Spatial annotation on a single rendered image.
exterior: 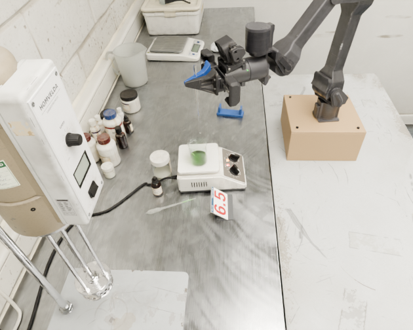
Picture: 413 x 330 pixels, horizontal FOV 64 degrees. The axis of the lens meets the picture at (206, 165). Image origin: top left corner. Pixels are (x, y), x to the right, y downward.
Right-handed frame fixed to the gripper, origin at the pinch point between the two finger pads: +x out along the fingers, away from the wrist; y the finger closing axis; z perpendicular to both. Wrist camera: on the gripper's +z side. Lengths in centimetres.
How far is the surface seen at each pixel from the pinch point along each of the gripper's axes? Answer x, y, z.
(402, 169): -57, 21, -33
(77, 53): 26, -59, -14
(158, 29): -16, -108, -31
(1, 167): 34, 34, 16
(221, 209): 0.1, 13.7, -32.8
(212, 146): -4.6, -4.3, -25.8
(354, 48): -140, -92, -59
